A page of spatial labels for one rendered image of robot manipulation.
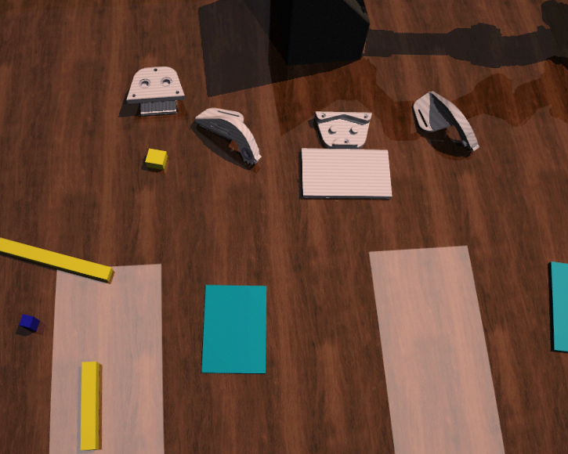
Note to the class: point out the pink trapezoid plate with holes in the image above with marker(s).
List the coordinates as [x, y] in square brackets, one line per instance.
[343, 130]

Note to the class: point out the yellow flat bar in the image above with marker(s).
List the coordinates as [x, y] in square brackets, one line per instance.
[55, 260]

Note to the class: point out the small blue cube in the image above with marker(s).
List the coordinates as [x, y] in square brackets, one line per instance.
[29, 322]

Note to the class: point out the pink rectangular plate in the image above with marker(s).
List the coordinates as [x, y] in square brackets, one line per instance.
[344, 173]

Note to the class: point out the teal rectangular plate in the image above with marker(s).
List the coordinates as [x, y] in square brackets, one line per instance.
[234, 329]

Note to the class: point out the teal rectangular block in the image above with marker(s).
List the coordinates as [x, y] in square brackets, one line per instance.
[559, 303]

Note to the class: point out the pink plate with two round holes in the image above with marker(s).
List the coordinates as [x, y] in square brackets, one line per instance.
[155, 91]

